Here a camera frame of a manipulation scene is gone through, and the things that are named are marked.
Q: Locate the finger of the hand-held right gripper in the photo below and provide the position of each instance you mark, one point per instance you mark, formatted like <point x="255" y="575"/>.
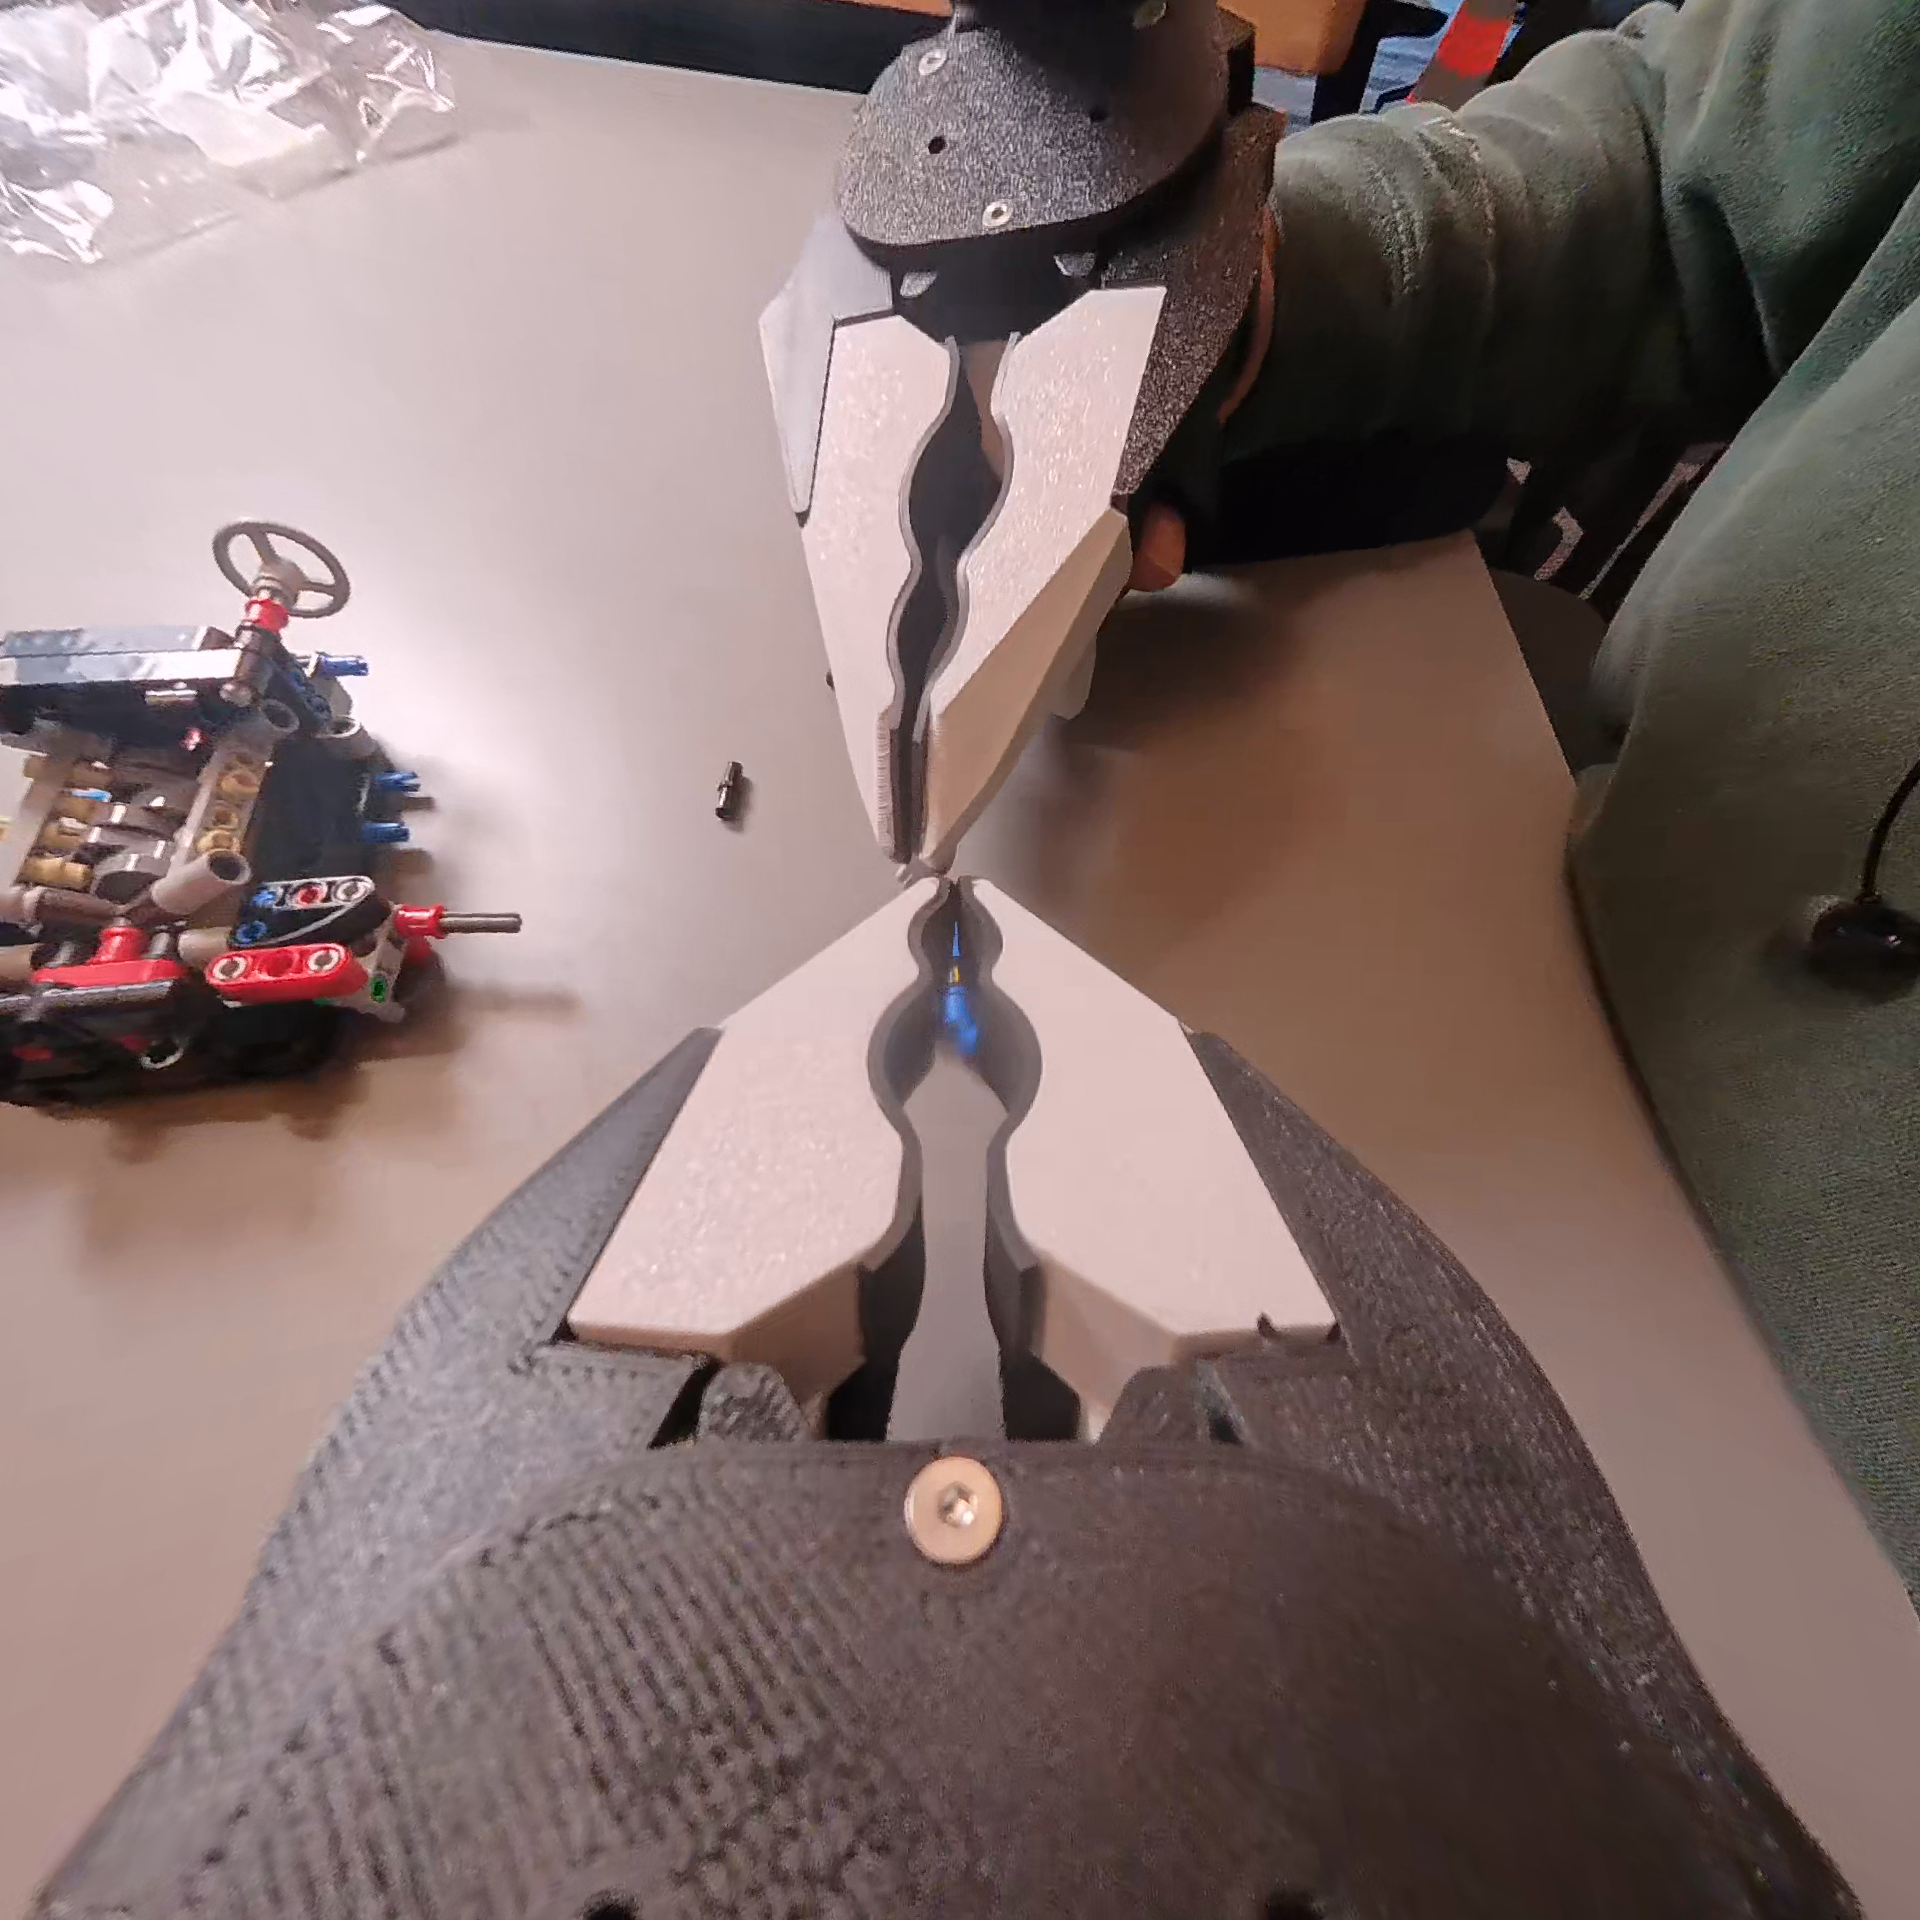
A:
<point x="865" y="481"/>
<point x="1065" y="448"/>

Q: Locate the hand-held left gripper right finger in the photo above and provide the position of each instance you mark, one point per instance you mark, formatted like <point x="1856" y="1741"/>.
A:
<point x="1166" y="1183"/>

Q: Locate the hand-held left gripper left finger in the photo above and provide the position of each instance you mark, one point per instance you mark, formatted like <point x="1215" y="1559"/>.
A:
<point x="752" y="1183"/>

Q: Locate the blue lego pin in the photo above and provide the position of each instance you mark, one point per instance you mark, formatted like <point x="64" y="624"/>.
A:
<point x="959" y="1016"/>

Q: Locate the black lego pin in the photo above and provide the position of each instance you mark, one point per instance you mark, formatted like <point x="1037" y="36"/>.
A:
<point x="733" y="791"/>

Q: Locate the partly built lego car chassis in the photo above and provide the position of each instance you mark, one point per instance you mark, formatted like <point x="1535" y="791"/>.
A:
<point x="151" y="780"/>

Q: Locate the person's right hand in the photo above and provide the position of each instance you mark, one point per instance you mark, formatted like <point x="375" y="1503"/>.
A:
<point x="1159" y="545"/>

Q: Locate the wooden edged desk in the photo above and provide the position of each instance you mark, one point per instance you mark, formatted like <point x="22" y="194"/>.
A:
<point x="1308" y="36"/>

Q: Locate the orange traffic cone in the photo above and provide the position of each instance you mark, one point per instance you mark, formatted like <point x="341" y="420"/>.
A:
<point x="1480" y="41"/>

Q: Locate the empty clear plastic bags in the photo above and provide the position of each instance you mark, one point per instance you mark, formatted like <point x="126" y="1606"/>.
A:
<point x="151" y="103"/>

